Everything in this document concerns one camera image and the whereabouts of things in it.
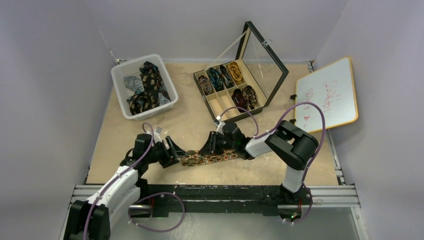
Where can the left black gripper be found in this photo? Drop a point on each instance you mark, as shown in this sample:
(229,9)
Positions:
(168,160)

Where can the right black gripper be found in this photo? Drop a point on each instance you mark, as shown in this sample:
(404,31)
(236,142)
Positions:
(214,141)

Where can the paisley orange green tie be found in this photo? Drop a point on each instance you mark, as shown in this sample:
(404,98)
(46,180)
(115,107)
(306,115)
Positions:
(193,158)

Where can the black tie organizer box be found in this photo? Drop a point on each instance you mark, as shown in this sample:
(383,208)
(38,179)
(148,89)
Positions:
(243,79)

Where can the white plastic basket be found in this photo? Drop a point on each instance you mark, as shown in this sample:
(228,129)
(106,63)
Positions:
(131,68)

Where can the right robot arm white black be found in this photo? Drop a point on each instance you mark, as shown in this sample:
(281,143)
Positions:
(294,146)

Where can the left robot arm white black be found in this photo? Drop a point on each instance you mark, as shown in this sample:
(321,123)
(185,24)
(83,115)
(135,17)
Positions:
(94,218)

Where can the rolled dark red tie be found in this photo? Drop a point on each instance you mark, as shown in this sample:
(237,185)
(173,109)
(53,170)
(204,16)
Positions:
(238,99)

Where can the rolled brown patterned tie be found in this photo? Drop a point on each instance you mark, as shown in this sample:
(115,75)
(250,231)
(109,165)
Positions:
(205,85)

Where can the rolled brown dotted tie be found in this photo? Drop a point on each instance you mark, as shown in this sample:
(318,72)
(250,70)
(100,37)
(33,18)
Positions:
(250,96)

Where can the rolled blue tie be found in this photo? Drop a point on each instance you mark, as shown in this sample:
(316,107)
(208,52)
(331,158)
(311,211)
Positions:
(215,79)

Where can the rolled dark grey tie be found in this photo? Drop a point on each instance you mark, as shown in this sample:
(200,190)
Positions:
(227,79)

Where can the black floral tie in basket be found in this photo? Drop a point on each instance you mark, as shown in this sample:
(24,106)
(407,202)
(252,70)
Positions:
(155,93)

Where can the rolled yellow tie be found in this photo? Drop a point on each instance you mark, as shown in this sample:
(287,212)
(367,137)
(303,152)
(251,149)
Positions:
(235,72)

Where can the grey blue tie in basket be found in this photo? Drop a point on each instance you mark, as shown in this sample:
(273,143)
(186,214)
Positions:
(133,84)

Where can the yellow framed whiteboard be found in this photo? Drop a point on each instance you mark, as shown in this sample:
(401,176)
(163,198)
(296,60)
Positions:
(331,88)

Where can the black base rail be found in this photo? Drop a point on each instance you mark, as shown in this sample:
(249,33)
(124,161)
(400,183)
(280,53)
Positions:
(267,200)

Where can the aluminium frame rail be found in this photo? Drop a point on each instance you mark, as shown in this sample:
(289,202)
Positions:
(341,196)

